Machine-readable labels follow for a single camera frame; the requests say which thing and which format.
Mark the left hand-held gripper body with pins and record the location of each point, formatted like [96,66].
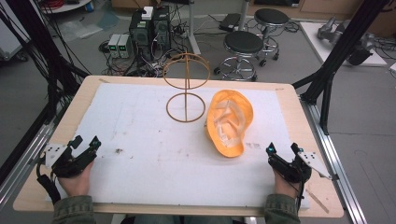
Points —
[67,165]

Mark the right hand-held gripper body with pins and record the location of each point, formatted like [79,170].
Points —
[295,169]

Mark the orange cap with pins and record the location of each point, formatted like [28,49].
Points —
[229,123]

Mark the person's right hand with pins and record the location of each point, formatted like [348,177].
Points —
[284,186]

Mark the person's left hand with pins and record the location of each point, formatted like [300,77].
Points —
[75,184]

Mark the thin wooden stick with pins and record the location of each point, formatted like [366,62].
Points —
[317,200]

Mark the white foam mat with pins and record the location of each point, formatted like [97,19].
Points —
[174,155]

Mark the grey power supply unit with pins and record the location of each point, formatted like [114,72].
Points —
[124,45]
[113,45]

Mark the white floor board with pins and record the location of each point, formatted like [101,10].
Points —
[327,49]

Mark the large black round stool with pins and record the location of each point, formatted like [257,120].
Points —
[243,46]

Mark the black computer tower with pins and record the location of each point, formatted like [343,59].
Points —
[140,32]
[162,29]

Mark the small black round stool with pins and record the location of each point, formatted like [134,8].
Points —
[271,18]

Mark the white box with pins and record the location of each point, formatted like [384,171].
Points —
[147,12]

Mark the grey table leg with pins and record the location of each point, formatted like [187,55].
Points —
[193,28]

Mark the aluminium rail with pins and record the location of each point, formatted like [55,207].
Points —
[21,161]
[336,161]

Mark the black frame post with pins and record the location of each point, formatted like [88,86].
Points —
[336,56]
[46,53]

